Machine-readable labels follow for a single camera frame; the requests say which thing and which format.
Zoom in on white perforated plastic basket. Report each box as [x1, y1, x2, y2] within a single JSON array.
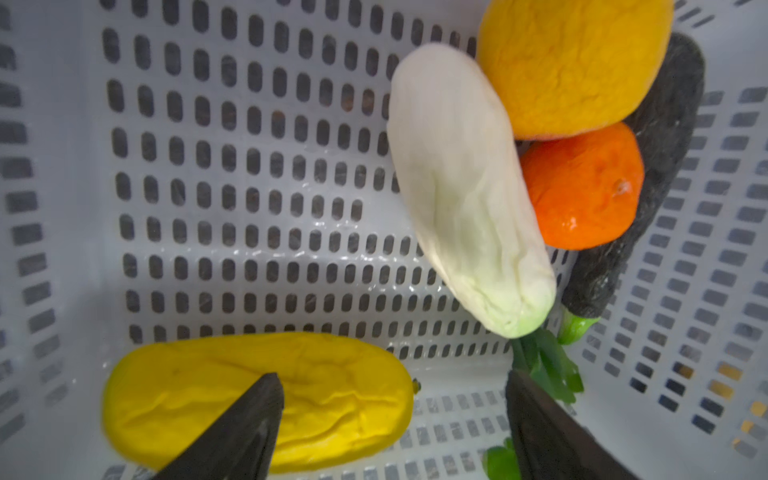
[[1, 1, 767, 479]]

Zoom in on orange tangerine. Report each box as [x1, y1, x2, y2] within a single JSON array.
[[521, 122, 645, 251]]

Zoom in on yellow peach with red spot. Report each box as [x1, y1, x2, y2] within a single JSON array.
[[476, 1, 674, 140]]

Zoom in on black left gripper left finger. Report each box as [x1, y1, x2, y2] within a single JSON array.
[[154, 373, 285, 480]]

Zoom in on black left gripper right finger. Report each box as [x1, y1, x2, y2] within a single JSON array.
[[506, 370, 636, 480]]

